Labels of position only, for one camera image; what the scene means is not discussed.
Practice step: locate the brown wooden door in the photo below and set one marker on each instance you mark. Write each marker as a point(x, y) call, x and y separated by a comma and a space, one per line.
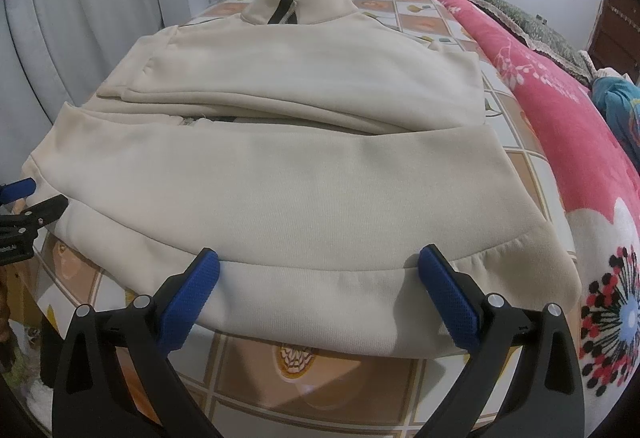
point(615, 41)

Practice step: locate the blue patterned cloth bundle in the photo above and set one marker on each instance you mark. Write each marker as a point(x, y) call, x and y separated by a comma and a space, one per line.
point(618, 101)

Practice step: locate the pink floral blanket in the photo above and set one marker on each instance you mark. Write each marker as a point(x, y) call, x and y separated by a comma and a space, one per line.
point(599, 189)

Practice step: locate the grey patterned blanket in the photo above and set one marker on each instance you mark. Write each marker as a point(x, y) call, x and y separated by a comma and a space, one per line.
point(537, 35)

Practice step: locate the orange checked bed sheet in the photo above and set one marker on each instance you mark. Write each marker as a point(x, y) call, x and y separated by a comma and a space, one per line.
point(249, 387)

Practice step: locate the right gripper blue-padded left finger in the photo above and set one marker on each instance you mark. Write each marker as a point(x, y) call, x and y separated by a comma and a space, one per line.
point(114, 378)

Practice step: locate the cream jacket with black trim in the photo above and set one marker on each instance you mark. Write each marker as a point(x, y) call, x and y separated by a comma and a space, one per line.
point(316, 151)

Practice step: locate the white curtain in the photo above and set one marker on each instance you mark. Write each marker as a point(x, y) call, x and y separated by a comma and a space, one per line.
point(55, 52)

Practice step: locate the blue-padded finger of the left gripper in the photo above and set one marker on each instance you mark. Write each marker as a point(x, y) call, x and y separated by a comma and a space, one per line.
point(36, 216)
point(10, 193)

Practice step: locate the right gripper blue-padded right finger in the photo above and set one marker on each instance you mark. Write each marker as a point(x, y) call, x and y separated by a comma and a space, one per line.
point(522, 378)

